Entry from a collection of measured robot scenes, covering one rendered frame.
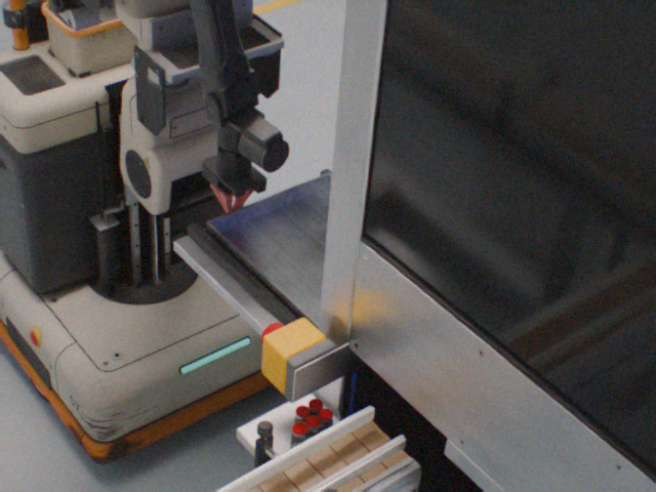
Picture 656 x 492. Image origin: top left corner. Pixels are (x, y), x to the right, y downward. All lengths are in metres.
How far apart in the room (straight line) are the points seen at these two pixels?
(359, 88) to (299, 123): 2.51
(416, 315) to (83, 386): 1.28
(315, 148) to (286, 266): 1.86
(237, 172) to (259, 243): 0.13
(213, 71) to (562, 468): 0.80
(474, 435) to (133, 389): 1.26
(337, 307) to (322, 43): 2.83
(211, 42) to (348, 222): 0.42
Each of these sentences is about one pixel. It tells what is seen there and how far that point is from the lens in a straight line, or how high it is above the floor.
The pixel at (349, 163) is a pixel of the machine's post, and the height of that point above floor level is 1.30.
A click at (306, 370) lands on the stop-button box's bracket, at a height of 1.02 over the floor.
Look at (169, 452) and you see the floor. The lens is 2.75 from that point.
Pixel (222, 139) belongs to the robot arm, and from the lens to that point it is 1.83.
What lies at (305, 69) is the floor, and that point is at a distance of 4.12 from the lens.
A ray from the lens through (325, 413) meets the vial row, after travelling 1.58.
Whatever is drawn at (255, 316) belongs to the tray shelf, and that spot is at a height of 0.88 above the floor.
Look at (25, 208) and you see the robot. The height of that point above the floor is 0.55.
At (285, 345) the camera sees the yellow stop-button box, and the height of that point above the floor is 1.03.
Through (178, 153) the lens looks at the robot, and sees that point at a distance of 2.26.
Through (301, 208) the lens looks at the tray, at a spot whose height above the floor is 0.88.
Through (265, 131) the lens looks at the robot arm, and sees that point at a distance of 1.77.
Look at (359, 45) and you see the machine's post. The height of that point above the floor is 1.46.
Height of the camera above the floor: 2.09
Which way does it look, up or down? 39 degrees down
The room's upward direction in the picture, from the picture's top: 5 degrees clockwise
